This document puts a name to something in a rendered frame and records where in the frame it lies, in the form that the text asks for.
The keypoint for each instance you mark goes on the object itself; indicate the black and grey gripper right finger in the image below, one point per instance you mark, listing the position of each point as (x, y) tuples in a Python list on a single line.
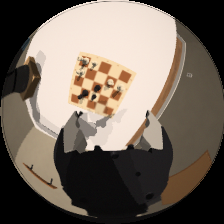
[(155, 140)]

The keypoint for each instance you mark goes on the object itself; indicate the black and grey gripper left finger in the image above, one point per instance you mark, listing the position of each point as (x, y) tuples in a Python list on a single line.
[(69, 144)]

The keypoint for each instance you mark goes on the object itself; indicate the brown and tan chessboard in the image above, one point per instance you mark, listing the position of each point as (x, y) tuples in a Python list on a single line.
[(108, 97)]

